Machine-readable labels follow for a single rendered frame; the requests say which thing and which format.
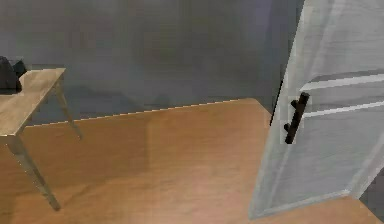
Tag pale wooden table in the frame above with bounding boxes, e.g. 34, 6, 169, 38
0, 67, 84, 212

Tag black rounded object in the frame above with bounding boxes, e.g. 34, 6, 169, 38
0, 55, 28, 95

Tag white room door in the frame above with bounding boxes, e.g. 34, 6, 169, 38
248, 0, 384, 220

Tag black bar door handle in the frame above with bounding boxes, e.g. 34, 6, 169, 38
283, 91, 311, 145

